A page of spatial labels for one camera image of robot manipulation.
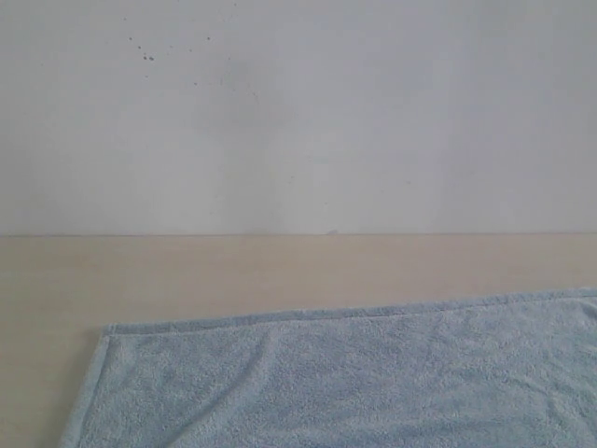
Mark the light blue terry towel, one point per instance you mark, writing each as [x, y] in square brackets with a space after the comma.
[516, 370]

